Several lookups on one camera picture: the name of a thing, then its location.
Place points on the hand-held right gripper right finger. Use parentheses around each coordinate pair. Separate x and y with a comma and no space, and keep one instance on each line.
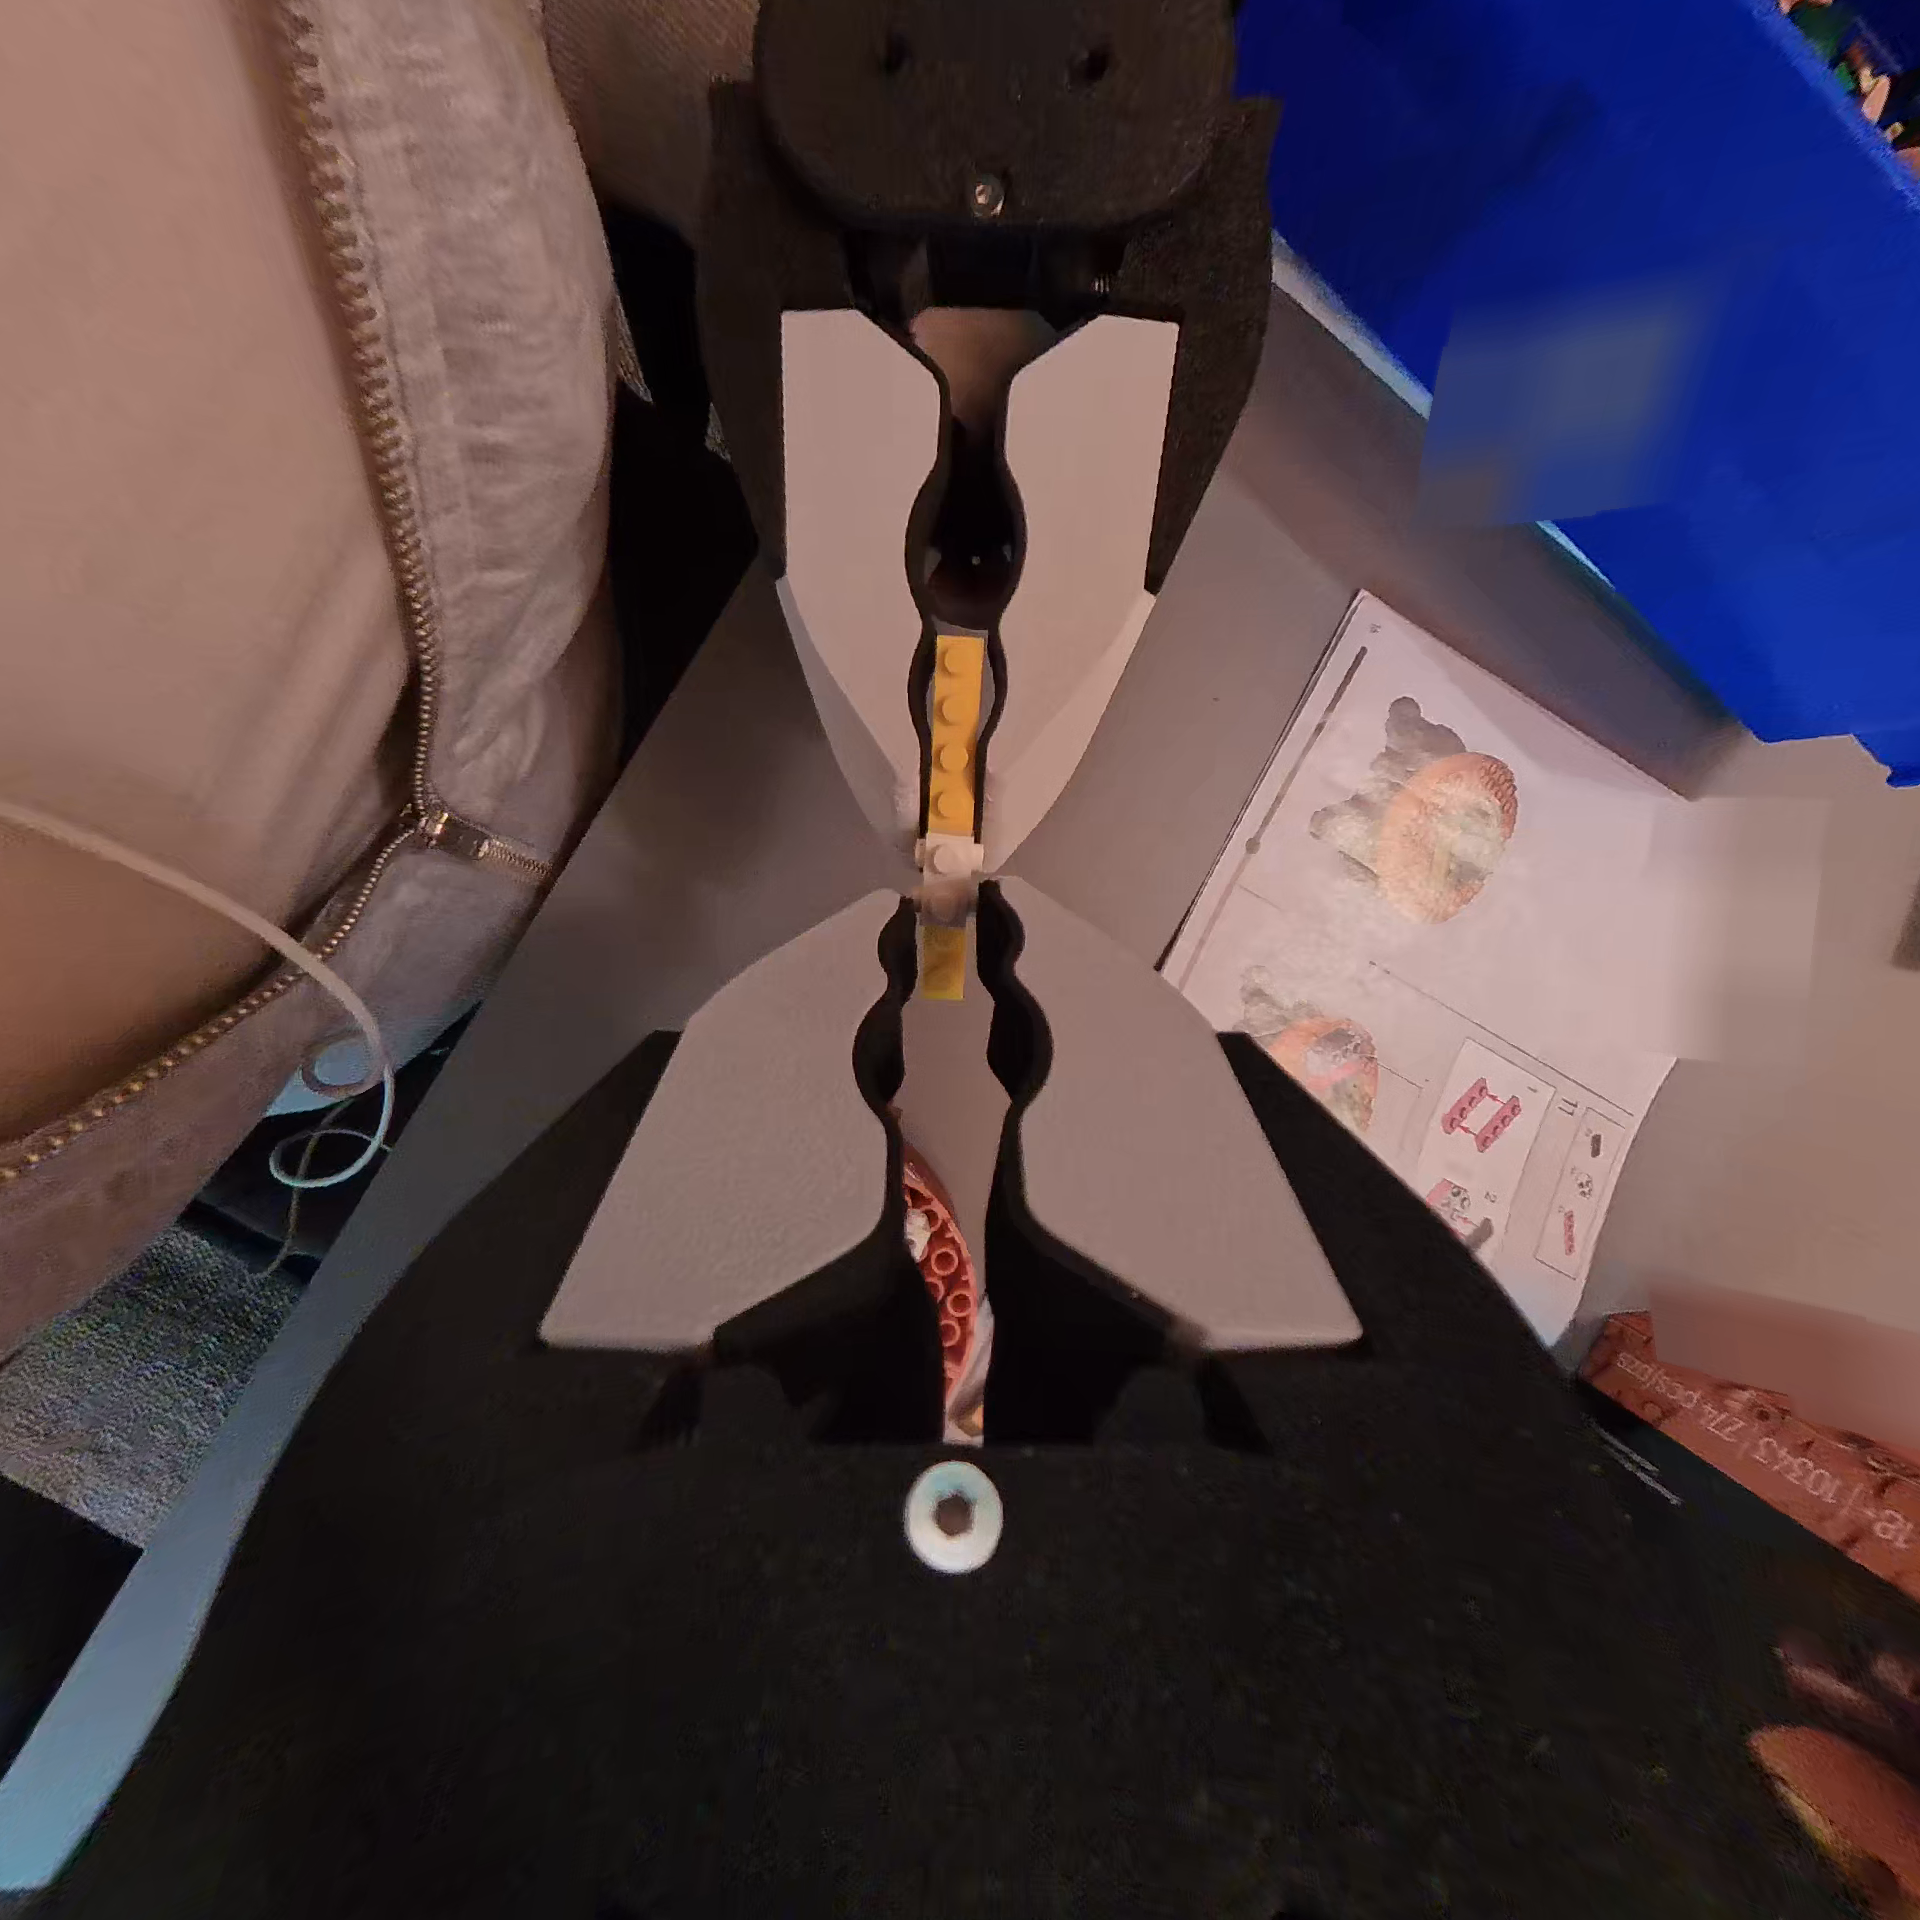
(1184,1172)

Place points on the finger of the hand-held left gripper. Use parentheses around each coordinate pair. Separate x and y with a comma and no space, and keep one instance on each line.
(841,486)
(1097,486)

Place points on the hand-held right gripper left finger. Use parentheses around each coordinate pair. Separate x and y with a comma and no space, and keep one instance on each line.
(717,1172)

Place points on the brick flowerpot model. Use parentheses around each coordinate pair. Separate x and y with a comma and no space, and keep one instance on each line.
(941,1262)

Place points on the yellow long brick plate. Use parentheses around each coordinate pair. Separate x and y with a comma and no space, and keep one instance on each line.
(954,739)

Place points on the small white brick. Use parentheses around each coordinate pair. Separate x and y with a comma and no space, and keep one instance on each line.
(954,864)

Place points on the blue plastic bin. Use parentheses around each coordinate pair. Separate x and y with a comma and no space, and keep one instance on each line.
(1680,188)

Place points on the brick set instruction booklet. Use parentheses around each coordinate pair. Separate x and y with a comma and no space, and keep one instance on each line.
(1578,901)

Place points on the black orchid print set box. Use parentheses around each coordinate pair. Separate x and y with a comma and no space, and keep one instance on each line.
(1795,1681)

